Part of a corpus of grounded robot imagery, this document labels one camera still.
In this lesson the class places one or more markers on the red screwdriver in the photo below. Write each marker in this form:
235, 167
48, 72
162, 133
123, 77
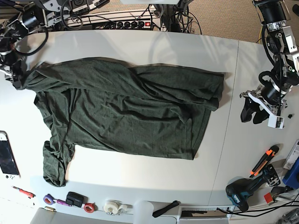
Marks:
28, 194

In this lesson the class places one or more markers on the purple tape roll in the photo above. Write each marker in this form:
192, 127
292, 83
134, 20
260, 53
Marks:
48, 199

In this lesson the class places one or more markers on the white handheld game console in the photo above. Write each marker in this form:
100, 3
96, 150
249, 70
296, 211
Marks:
8, 164

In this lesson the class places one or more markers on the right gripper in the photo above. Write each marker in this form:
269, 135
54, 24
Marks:
14, 69

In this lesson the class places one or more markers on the blue box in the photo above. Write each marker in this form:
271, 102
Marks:
291, 178

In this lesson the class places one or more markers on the red tape roll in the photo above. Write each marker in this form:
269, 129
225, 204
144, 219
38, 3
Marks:
89, 207

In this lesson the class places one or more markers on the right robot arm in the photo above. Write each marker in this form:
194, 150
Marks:
27, 17

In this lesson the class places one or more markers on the teal black power drill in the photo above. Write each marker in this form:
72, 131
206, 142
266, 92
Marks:
239, 191

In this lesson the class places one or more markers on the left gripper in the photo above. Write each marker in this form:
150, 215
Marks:
271, 96

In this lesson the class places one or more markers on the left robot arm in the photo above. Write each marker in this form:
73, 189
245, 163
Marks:
279, 45

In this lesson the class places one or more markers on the clear tape dispenser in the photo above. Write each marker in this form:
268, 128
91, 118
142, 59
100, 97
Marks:
112, 207

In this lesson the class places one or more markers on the white paper roll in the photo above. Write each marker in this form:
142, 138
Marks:
142, 212

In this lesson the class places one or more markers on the dark green t-shirt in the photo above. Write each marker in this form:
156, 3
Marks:
153, 110

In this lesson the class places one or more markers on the orange black utility knife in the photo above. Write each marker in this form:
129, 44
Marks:
264, 160

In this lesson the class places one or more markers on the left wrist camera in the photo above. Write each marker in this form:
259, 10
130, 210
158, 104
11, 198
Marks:
276, 122

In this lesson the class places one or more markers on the black power strip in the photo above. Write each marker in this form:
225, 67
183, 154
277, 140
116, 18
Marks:
126, 25

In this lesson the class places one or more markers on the black action camera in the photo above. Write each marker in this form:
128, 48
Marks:
74, 199

